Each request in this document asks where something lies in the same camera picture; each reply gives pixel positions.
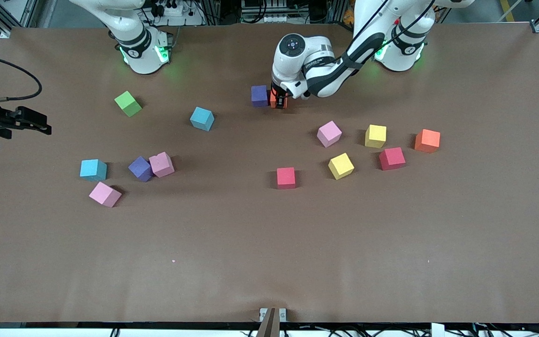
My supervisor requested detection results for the white power strip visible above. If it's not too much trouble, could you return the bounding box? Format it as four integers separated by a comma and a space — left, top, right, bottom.
146, 0, 204, 26

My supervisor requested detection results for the green foam cube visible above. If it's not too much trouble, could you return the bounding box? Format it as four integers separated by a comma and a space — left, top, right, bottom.
114, 90, 142, 117

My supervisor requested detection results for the brown wooden post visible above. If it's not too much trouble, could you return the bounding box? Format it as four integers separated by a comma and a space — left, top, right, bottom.
256, 308, 281, 337

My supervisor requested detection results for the yellow foam cube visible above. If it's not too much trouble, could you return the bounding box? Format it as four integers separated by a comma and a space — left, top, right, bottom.
328, 153, 355, 181
364, 124, 387, 149

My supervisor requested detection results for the purple foam cube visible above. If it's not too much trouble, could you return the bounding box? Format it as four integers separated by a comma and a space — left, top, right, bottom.
251, 85, 269, 108
128, 155, 154, 183

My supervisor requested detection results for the dented pink foam cube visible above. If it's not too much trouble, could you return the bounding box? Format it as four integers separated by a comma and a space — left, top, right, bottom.
148, 151, 175, 178

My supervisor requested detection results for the black electronics rack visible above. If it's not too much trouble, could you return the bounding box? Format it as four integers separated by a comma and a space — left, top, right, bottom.
240, 0, 340, 25

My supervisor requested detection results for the light blue foam cube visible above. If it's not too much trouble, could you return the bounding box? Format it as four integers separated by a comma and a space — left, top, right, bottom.
190, 107, 215, 132
80, 159, 108, 182

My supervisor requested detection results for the red foam cube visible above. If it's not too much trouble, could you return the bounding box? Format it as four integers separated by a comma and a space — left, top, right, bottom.
277, 167, 296, 190
379, 147, 407, 171

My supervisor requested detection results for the orange fruit net bag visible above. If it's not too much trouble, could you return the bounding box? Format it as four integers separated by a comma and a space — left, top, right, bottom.
343, 0, 359, 25

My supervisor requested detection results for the black table edge rail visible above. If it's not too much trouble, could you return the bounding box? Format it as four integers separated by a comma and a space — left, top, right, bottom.
0, 321, 539, 330

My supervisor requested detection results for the small metal bracket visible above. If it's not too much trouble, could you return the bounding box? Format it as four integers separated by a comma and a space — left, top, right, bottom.
259, 308, 287, 322

